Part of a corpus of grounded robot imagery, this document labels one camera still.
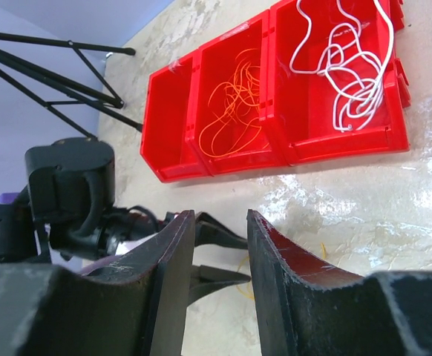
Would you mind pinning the red left plastic bin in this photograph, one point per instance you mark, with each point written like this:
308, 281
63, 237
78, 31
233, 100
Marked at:
168, 104

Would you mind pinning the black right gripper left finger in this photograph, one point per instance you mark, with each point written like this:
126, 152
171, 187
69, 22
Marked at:
134, 306

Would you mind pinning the red plastic bin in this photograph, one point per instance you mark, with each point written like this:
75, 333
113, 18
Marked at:
335, 86
230, 82
168, 104

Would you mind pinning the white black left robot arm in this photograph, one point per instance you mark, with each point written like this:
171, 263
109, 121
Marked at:
68, 206

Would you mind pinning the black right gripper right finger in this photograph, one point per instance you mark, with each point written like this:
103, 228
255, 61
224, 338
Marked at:
307, 306

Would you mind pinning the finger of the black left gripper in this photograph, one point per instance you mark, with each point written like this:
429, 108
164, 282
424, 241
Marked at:
206, 280
209, 231

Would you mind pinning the red middle plastic bin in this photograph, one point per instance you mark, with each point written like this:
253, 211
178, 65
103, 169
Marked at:
230, 82

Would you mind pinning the red right plastic bin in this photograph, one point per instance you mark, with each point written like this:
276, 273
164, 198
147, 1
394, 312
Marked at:
335, 86

